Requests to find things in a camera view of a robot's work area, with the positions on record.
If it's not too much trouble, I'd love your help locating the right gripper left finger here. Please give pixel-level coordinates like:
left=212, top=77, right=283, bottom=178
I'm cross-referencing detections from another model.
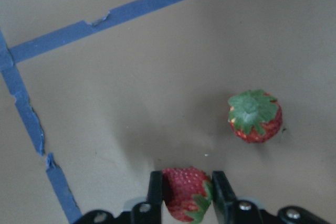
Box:
left=131, top=171, right=163, bottom=224

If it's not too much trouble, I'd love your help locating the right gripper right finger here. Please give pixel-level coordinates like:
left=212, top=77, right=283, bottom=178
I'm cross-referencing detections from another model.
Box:
left=212, top=171, right=263, bottom=224

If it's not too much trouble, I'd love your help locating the red strawberry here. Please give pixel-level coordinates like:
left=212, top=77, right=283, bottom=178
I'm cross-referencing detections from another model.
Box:
left=162, top=167, right=213, bottom=223
left=228, top=89, right=283, bottom=143

